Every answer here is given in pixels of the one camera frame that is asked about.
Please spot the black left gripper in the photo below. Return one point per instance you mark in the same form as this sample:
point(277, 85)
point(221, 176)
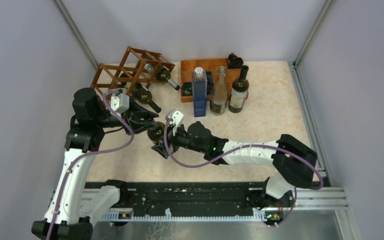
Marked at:
point(132, 115)

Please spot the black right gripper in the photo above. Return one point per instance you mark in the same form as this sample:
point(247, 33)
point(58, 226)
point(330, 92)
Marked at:
point(170, 139)

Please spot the green bottle silver neck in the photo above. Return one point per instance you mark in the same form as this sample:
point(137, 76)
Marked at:
point(156, 132)

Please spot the green bottle black neck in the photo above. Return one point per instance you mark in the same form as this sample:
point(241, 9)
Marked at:
point(144, 96)

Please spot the green bottle rack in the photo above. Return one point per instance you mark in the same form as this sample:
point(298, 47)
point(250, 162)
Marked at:
point(163, 75)

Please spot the clear glass wine bottle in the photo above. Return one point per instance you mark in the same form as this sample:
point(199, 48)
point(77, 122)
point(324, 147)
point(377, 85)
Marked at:
point(219, 93)

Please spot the blue square glass bottle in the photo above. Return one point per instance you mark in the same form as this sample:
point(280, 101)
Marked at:
point(199, 92)

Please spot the green bottle white label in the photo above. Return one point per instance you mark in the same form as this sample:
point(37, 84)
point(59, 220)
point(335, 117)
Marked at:
point(239, 91)

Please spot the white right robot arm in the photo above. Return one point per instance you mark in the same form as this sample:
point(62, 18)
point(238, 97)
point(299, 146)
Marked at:
point(294, 161)

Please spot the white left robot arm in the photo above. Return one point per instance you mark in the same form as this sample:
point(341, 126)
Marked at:
point(67, 218)

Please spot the brown wooden wine rack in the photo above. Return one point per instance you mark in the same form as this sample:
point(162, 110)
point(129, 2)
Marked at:
point(136, 66)

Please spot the black coiled item left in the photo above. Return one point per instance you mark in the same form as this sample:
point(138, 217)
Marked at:
point(187, 89)

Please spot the black coiled item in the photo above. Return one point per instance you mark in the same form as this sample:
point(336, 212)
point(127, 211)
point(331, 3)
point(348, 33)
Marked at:
point(210, 82)
point(187, 89)

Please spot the wooden compartment tray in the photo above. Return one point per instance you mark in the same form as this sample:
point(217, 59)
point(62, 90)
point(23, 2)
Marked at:
point(208, 64)

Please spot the black coiled item right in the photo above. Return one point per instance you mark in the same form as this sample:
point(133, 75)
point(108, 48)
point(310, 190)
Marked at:
point(210, 82)

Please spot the black object behind tray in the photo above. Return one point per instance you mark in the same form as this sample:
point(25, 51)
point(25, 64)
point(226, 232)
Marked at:
point(234, 62)

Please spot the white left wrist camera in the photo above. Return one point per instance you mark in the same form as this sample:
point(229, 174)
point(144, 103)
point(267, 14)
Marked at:
point(120, 103)

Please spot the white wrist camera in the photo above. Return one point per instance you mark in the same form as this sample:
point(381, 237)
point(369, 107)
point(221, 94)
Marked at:
point(176, 116)
point(120, 103)

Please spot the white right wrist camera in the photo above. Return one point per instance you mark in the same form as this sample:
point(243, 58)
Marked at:
point(176, 116)

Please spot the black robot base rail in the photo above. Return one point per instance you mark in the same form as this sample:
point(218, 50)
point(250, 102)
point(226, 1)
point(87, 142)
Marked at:
point(197, 201)

